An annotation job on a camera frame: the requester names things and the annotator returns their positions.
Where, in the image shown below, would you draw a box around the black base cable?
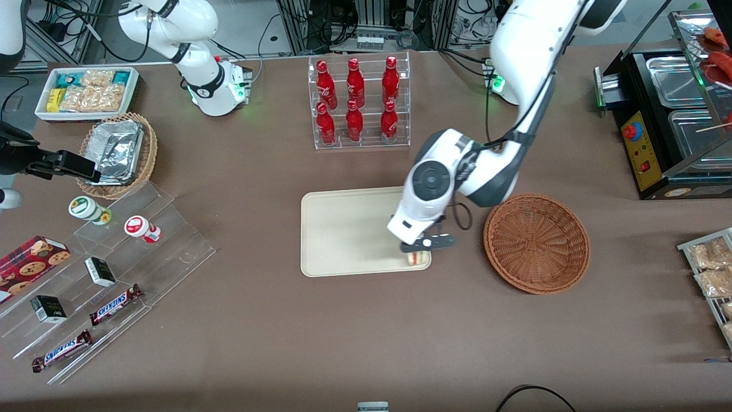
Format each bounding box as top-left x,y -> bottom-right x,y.
246,11 -> 287,84

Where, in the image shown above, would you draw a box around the clear acrylic stepped display stand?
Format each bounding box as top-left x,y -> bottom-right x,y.
0,182 -> 217,385

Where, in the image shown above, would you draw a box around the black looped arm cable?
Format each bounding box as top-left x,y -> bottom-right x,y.
450,201 -> 474,231

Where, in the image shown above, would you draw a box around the red cola bottle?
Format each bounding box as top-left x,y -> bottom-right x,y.
316,102 -> 337,145
380,100 -> 399,142
381,56 -> 400,104
346,57 -> 365,106
345,99 -> 364,142
316,60 -> 338,109

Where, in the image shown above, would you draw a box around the black floor cable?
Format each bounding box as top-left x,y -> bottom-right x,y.
495,385 -> 577,412

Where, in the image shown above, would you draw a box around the aluminium foil tray stack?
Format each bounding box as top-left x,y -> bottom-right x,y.
79,119 -> 145,186

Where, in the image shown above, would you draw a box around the black food warmer machine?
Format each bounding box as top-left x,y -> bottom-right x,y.
594,9 -> 732,201

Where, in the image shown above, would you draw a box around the steel food pan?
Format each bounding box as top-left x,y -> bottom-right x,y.
646,56 -> 707,108
668,109 -> 732,161

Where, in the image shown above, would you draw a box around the brown wicker basket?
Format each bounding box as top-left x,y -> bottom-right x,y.
483,193 -> 591,295

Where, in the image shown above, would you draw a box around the Snickers chocolate bar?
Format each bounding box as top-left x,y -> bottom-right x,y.
89,284 -> 144,327
31,330 -> 93,374

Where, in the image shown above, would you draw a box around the cream plastic tray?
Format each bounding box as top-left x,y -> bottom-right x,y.
301,187 -> 432,278

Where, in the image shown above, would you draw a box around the clear acrylic bottle rack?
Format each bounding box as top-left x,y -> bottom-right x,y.
308,51 -> 411,150

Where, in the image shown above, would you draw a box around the metal snack rack tray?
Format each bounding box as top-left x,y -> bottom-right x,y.
677,228 -> 732,351

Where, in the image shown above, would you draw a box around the red tartan cookie box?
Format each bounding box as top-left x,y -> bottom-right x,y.
0,235 -> 72,304

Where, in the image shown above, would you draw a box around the white plastic snack bin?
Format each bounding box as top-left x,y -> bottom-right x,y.
34,66 -> 140,123

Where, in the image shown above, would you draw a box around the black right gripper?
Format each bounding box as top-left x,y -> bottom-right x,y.
0,123 -> 101,183

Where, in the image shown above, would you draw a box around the black box with white label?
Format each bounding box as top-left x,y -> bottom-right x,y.
85,257 -> 117,288

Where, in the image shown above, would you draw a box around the red lidded yogurt cup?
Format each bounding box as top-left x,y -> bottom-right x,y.
124,215 -> 162,244

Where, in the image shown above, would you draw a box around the black box with gold print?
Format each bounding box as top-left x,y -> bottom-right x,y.
30,295 -> 67,324

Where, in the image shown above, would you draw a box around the green sunflower lidded cup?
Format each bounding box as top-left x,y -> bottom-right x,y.
69,196 -> 113,225

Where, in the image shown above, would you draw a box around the light wicker basket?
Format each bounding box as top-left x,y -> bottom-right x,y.
75,112 -> 158,200

